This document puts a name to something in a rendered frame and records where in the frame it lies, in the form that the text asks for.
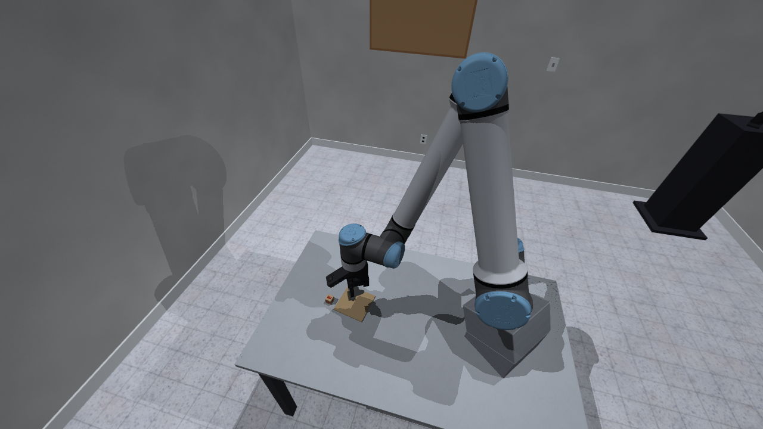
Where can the tan flat mat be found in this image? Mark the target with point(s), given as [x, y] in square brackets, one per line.
[356, 309]

